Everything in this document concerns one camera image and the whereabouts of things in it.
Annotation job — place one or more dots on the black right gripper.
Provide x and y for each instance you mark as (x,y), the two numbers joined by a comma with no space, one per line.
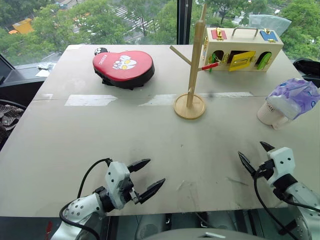
(266,170)

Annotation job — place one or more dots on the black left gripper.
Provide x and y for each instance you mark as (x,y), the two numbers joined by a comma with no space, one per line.
(127,188)

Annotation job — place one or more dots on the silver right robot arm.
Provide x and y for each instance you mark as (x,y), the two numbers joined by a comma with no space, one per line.
(303,200)

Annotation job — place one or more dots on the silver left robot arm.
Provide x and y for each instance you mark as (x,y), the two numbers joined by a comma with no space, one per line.
(80,208)

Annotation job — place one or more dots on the wooden mug tree stand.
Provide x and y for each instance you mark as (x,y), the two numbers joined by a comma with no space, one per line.
(190,110)

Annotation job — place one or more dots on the white mug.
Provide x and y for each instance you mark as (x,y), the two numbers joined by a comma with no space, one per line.
(267,112)

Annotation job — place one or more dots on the purple plastic bag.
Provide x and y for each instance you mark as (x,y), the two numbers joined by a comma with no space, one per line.
(297,95)

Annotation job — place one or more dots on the grey robot torso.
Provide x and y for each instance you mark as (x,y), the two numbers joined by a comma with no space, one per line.
(192,235)

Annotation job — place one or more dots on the black bag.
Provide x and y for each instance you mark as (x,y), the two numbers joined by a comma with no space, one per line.
(308,67)

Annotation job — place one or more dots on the wooden lock box toy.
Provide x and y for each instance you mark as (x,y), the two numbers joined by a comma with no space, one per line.
(250,42)

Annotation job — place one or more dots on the red heart-shaped punching pad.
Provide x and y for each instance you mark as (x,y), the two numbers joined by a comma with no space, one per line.
(122,66)

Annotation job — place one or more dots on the clear plastic bag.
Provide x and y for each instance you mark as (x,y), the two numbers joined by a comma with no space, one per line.
(271,23)

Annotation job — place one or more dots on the black and white plush toy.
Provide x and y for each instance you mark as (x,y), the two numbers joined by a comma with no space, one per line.
(100,50)

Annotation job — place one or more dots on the plaid cloth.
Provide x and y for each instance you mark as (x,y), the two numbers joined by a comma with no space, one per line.
(8,122)

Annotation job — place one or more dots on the crumpled white wrapper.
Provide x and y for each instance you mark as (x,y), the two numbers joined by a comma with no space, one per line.
(46,66)

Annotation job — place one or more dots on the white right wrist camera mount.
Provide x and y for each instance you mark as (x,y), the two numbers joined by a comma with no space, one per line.
(283,160)

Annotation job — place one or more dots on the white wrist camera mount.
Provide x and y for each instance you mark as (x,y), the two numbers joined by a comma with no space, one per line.
(114,175)
(283,160)

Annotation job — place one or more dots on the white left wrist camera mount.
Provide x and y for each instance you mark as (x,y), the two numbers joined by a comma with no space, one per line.
(114,175)

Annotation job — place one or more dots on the black window frame post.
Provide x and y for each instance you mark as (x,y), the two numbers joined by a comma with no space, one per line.
(184,22)

